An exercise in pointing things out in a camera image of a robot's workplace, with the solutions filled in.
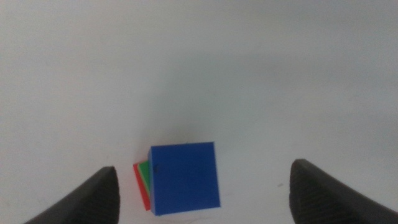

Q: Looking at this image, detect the red cube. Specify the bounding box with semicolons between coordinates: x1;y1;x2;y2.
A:
132;162;152;212

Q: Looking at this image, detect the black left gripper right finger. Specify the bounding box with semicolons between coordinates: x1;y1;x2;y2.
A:
289;159;398;224

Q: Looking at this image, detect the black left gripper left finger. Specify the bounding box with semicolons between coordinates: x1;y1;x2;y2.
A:
23;166;121;224

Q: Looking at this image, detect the green cube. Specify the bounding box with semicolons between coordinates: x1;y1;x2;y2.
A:
137;160;153;202

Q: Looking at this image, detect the blue cube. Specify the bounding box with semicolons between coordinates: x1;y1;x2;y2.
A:
147;141;221;217

